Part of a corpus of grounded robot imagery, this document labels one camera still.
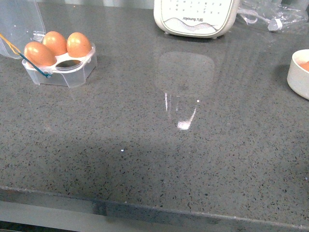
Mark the clear plastic egg box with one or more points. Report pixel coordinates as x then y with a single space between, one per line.
21 23

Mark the brown egg back right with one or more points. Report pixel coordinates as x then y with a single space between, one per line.
78 45

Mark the brown egg back left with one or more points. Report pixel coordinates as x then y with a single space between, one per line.
56 42

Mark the brown egg front left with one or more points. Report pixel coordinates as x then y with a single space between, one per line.
39 54

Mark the brown egg in bowl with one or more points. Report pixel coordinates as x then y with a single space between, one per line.
305 66

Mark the white Joyoung blender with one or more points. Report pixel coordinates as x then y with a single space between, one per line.
195 18

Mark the white bowl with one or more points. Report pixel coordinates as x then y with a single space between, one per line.
298 77

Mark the yellow rubber band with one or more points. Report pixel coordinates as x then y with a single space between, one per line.
11 46

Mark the clear plastic bag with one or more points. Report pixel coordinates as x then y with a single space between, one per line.
278 16

